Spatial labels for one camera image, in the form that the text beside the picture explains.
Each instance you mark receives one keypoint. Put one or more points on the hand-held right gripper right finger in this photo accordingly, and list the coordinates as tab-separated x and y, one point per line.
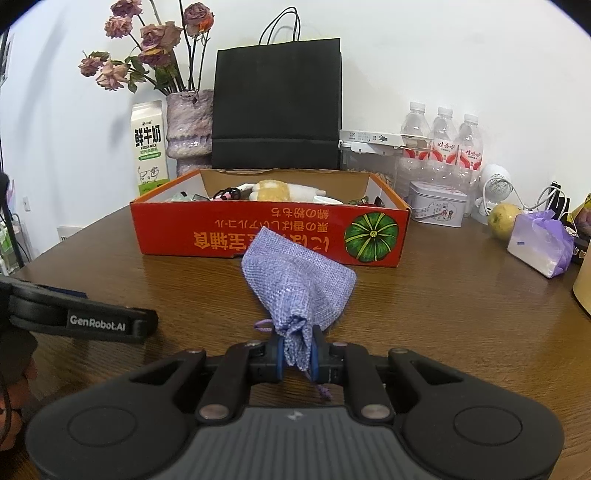
314	357

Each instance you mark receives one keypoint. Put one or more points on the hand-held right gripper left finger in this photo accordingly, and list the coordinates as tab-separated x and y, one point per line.
278	355

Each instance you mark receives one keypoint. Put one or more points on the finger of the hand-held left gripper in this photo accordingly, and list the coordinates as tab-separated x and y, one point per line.
64	292
147	325

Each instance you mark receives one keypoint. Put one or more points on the red cardboard box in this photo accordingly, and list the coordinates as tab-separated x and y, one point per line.
184	230

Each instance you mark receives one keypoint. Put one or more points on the white packet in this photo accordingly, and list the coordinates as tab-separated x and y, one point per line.
330	200

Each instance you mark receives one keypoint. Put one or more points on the yellow plush toy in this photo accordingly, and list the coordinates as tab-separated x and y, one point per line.
277	190

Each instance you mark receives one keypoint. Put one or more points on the person's left hand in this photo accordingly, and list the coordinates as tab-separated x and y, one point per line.
23	387

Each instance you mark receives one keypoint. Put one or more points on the white carton box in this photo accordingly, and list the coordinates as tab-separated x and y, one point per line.
69	233

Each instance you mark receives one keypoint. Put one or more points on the black lamp stand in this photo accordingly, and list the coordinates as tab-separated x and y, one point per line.
4	189

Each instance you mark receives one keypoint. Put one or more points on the white green milk carton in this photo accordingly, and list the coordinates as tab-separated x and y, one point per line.
148	147

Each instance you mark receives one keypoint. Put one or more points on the printed metal tin box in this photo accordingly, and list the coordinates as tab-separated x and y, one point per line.
436	205

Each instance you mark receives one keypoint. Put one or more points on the clear plastic container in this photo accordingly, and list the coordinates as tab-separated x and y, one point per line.
369	168

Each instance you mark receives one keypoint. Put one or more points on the purple ceramic vase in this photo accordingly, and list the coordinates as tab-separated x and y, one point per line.
189	124

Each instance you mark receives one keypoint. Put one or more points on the white flat box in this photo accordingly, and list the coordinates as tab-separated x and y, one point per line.
369	137

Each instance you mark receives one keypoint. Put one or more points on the green pear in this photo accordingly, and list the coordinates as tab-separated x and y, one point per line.
503	221

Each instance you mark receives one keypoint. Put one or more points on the black paper bag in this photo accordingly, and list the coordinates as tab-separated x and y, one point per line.
277	106

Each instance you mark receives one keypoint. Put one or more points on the purple wrapped packet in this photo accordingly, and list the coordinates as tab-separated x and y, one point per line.
540	244

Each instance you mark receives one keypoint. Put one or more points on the white mini fan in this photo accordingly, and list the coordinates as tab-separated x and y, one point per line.
496	182

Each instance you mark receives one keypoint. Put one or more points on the clear water bottle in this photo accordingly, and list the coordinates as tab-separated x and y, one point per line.
443	129
470	136
415	122

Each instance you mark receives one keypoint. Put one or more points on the dried pink roses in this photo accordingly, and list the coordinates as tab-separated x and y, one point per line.
157	37

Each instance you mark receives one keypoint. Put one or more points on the dark snack packet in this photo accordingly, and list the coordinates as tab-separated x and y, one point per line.
582	217

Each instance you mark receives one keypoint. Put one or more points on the white wall socket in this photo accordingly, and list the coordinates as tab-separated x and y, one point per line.
27	204

